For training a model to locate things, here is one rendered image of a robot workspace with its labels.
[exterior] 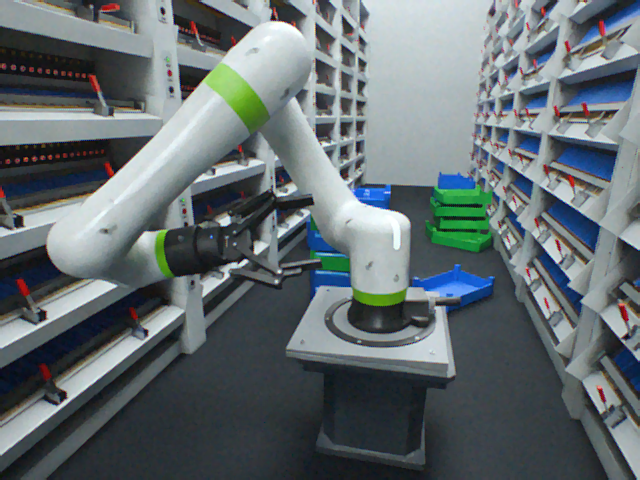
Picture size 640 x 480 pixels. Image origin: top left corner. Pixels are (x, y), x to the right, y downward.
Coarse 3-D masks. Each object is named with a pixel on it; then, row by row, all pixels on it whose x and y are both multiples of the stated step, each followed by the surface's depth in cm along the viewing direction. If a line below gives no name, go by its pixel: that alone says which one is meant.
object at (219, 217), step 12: (204, 192) 162; (228, 192) 177; (240, 192) 164; (252, 192) 182; (192, 204) 151; (204, 204) 155; (216, 204) 159; (228, 204) 161; (240, 204) 171; (204, 216) 143; (216, 216) 152; (228, 216) 156
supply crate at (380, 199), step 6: (390, 186) 161; (360, 192) 166; (372, 192) 165; (378, 192) 164; (384, 192) 164; (390, 192) 159; (360, 198) 167; (372, 198) 166; (378, 198) 165; (384, 198) 145; (366, 204) 147; (372, 204) 147; (378, 204) 146; (384, 204) 146
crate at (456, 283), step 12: (456, 264) 186; (444, 276) 183; (456, 276) 186; (468, 276) 182; (432, 288) 178; (444, 288) 178; (456, 288) 178; (468, 288) 178; (480, 288) 166; (492, 288) 172; (468, 300) 164
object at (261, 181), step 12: (252, 0) 157; (264, 12) 161; (228, 24) 162; (240, 24) 161; (228, 36) 164; (240, 36) 162; (252, 144) 176; (264, 144) 174; (240, 180) 182; (252, 180) 181; (264, 180) 179; (276, 216) 193; (264, 228) 187; (276, 228) 194; (276, 240) 196; (276, 252) 198; (276, 264) 199
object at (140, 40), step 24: (0, 0) 65; (72, 0) 96; (0, 24) 66; (24, 24) 70; (48, 24) 74; (72, 24) 78; (96, 24) 83; (144, 24) 99; (120, 48) 91; (144, 48) 98
